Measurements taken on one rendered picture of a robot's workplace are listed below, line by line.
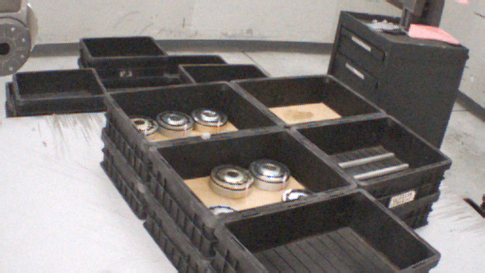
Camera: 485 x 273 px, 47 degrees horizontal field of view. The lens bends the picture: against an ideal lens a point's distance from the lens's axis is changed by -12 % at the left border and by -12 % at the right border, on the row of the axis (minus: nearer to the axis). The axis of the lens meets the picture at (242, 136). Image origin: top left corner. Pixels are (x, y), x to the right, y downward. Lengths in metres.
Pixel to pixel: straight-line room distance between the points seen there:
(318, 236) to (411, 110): 1.81
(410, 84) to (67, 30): 2.52
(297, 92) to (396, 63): 1.01
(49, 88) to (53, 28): 1.77
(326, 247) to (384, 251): 0.14
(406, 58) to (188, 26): 2.22
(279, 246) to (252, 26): 3.73
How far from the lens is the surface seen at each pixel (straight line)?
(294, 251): 1.35
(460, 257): 1.77
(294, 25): 5.15
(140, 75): 2.94
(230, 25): 4.87
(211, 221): 1.22
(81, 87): 2.73
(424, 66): 3.07
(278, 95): 1.97
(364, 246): 1.42
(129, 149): 1.55
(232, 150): 1.54
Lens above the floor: 1.61
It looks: 26 degrees down
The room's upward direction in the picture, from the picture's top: 11 degrees clockwise
